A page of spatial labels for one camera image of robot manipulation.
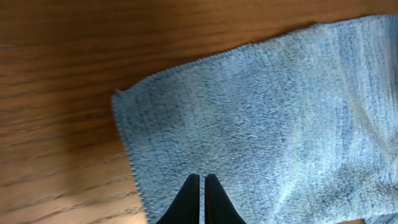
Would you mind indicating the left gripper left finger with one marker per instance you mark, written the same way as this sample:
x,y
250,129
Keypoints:
x,y
185,208

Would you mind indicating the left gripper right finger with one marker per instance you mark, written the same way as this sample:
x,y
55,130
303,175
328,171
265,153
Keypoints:
x,y
218,207

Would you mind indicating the blue microfiber cloth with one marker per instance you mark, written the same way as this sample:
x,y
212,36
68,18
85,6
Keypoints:
x,y
301,128

